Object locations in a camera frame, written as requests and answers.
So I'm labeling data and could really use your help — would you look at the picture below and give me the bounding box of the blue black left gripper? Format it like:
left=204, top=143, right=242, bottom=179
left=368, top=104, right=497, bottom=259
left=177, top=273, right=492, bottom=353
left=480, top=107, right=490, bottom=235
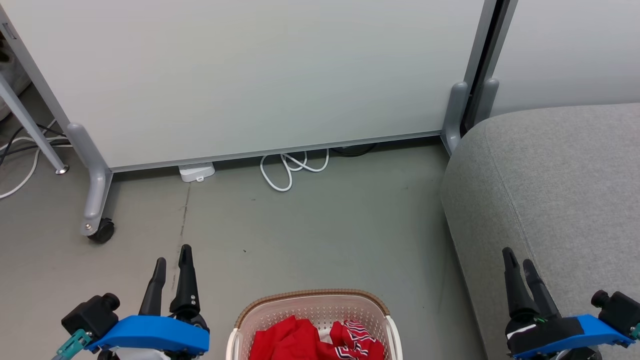
left=86, top=244, right=211, bottom=355

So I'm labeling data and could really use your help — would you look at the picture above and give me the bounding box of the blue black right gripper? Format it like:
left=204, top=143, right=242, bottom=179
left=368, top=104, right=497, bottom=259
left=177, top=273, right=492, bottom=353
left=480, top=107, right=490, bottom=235
left=502, top=247, right=636, bottom=360

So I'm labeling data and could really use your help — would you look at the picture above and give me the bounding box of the plain red garment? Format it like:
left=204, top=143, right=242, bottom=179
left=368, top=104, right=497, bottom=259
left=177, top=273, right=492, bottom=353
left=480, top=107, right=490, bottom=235
left=248, top=315, right=331, bottom=360

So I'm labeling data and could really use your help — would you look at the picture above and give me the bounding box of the red garment striped print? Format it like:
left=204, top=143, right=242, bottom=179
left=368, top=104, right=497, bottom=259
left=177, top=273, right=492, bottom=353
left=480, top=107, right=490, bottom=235
left=320, top=320, right=386, bottom=360

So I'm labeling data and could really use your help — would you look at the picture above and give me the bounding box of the grey fabric sofa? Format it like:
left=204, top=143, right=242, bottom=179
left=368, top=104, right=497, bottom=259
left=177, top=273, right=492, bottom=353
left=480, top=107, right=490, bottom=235
left=440, top=102, right=640, bottom=360

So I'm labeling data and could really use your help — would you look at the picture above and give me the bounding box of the black caster wheel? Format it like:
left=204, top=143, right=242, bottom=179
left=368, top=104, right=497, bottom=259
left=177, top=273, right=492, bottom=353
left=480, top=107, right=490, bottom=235
left=87, top=218, right=115, bottom=245

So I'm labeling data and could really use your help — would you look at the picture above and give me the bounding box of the white power adapter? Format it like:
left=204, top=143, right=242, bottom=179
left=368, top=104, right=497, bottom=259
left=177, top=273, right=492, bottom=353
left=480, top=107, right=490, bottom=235
left=178, top=161, right=216, bottom=183

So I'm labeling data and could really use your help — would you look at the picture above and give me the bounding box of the grey partition foot with caster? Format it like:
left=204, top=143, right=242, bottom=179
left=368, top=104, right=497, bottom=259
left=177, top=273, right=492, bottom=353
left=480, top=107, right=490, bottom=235
left=66, top=122, right=113, bottom=237

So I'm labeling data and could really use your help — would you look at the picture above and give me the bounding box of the cream laundry basket brown rim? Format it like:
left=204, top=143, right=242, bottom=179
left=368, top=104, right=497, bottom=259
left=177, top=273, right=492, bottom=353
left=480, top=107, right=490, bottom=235
left=226, top=288, right=404, bottom=360

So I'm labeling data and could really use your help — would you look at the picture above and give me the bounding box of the grey metal table leg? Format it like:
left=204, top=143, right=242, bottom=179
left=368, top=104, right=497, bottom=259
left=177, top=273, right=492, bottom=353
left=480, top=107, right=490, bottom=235
left=0, top=75, right=70, bottom=175

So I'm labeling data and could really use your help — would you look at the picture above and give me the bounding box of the white partition panel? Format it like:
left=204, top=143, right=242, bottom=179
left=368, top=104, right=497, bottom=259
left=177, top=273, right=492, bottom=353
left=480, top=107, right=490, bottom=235
left=0, top=0, right=498, bottom=174
left=480, top=0, right=640, bottom=123

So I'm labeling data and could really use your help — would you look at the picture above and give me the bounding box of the teal left camera connector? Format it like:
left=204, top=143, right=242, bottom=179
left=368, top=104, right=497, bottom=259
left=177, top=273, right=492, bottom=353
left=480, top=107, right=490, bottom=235
left=51, top=329, right=93, bottom=360

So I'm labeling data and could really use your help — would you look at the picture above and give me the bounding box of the white coiled cable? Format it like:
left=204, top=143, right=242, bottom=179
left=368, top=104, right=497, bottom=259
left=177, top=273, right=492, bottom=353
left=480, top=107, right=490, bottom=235
left=259, top=149, right=331, bottom=193

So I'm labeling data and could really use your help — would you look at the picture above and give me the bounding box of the white floor cable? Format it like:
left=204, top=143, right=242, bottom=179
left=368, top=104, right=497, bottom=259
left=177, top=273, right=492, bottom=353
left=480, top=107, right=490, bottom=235
left=0, top=119, right=58, bottom=201

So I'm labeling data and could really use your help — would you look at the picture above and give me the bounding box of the black floor cable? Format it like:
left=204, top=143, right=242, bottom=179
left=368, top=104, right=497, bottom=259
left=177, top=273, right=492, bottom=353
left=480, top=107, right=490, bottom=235
left=0, top=124, right=73, bottom=167

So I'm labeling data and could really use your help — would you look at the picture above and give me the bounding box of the black cable under partition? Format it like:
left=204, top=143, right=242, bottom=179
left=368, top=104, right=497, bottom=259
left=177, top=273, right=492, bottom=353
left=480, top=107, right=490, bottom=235
left=330, top=143, right=377, bottom=157

